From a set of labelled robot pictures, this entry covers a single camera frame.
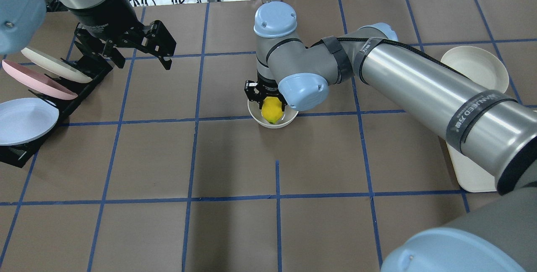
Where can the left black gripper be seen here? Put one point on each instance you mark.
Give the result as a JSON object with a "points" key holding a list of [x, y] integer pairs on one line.
{"points": [[105, 16]]}

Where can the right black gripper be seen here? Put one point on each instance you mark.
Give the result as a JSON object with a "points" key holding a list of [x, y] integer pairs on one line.
{"points": [[266, 88]]}

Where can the cream round plate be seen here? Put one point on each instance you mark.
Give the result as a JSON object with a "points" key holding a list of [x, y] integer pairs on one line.
{"points": [[480, 66]]}

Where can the black dish rack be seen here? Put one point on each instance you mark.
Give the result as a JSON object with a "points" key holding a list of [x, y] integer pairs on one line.
{"points": [[18, 155]]}

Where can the cream plate in rack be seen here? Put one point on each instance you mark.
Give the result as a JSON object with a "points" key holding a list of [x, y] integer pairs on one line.
{"points": [[55, 66]]}

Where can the cream rectangular tray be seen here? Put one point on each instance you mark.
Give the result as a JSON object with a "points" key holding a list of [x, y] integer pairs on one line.
{"points": [[471, 177]]}

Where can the yellow lemon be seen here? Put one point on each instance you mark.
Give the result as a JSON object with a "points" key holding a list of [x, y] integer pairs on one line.
{"points": [[271, 111]]}

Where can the pink plate in rack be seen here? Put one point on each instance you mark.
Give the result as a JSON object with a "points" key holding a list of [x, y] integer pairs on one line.
{"points": [[37, 81]]}

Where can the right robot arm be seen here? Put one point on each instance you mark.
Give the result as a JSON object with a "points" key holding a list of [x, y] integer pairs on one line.
{"points": [[485, 125]]}

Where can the cream bowl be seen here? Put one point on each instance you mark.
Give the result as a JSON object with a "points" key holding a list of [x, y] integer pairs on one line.
{"points": [[287, 118]]}

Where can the blue plate in rack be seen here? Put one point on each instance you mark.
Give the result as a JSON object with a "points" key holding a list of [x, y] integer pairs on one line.
{"points": [[26, 119]]}

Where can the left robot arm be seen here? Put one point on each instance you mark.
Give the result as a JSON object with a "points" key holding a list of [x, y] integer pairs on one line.
{"points": [[20, 19]]}

